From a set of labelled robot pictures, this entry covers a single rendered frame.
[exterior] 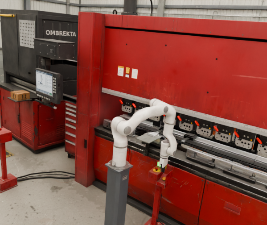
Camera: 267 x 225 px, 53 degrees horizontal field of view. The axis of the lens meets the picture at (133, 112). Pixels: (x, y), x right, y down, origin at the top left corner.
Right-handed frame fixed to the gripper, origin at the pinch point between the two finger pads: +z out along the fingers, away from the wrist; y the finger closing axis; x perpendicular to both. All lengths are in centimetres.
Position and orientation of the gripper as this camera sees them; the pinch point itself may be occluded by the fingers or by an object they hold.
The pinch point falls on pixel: (162, 170)
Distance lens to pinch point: 272.5
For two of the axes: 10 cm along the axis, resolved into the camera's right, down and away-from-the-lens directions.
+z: -0.4, 9.3, 3.6
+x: 8.2, 2.3, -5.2
